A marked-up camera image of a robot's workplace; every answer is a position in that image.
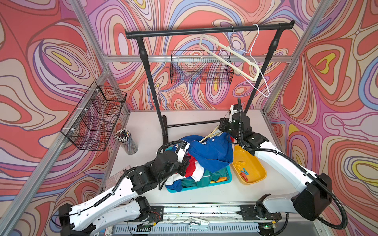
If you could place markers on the pink calculator on table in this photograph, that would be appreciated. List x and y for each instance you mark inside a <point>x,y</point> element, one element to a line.
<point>111,181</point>

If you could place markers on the white wire hanger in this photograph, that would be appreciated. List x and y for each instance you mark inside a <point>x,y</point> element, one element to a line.
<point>248,51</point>

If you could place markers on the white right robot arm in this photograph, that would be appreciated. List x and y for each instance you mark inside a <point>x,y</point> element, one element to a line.
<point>313,192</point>

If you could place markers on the metal hanger of teal jacket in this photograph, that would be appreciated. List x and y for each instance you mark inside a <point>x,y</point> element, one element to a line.
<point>230,56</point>

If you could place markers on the black wire basket rear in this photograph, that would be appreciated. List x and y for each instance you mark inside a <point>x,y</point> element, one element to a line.
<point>201,67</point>

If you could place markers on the black clothes rack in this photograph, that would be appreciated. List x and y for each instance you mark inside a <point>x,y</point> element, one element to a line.
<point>140,35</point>

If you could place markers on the clear pencil cup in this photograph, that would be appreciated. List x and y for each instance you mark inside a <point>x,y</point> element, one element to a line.
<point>126,140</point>

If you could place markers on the teal green jacket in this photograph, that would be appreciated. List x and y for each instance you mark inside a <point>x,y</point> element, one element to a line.
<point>207,179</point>

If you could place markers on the yellow plastic tray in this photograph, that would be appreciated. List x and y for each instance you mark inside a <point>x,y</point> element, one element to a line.
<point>255,169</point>

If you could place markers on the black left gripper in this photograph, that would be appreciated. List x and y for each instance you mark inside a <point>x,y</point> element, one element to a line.
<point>184,164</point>

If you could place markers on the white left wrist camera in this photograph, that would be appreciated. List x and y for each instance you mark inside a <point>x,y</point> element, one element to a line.
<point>181,149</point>

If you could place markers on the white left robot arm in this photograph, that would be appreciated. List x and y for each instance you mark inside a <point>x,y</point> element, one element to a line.
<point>124,201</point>

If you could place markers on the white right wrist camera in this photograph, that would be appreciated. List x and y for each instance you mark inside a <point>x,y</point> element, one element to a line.
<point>233,112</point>

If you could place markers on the blue white red jacket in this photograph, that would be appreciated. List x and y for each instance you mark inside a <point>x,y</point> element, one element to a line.
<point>206,156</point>

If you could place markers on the red clothespin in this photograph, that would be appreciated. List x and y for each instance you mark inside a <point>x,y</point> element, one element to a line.
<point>244,177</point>

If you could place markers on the black wire basket left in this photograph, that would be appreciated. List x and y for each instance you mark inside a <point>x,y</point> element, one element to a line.
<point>91,124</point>

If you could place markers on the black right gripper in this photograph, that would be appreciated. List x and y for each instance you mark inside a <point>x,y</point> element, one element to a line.
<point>223,121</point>

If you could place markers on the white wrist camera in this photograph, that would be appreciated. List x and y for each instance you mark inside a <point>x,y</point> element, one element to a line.
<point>181,149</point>
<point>233,112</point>

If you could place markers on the black wire basket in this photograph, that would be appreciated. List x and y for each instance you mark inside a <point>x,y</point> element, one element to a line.
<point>91,124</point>
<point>201,67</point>

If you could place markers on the teal plastic basket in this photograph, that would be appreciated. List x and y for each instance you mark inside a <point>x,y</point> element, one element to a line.
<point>212,183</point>

